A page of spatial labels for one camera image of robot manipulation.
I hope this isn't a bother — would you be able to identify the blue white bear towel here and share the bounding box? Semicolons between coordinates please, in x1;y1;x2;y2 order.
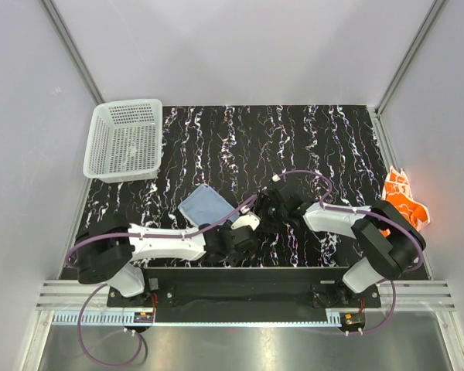
178;184;234;227

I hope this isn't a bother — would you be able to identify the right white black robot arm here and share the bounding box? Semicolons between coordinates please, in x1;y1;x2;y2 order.
254;185;426;307

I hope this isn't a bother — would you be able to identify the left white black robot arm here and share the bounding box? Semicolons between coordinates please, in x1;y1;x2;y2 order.
67;213;260;306

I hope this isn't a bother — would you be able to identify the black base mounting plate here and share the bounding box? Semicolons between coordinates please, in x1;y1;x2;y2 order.
107;267;381;325

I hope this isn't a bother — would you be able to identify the orange white crumpled towel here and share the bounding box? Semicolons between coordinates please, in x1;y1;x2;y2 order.
381;165;431;232

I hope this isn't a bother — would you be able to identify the white perforated plastic basket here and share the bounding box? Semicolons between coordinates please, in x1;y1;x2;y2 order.
83;99;163;183

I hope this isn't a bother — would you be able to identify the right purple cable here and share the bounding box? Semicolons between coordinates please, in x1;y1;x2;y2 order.
272;169;426;335

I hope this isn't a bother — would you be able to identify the purple cable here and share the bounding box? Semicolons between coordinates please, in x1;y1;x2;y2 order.
67;193;259;366
272;169;426;335

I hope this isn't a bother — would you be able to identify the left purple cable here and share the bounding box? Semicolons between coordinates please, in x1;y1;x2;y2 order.
67;193;259;366

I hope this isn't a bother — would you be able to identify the aluminium rail frame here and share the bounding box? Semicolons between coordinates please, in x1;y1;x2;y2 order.
36;280;455;328

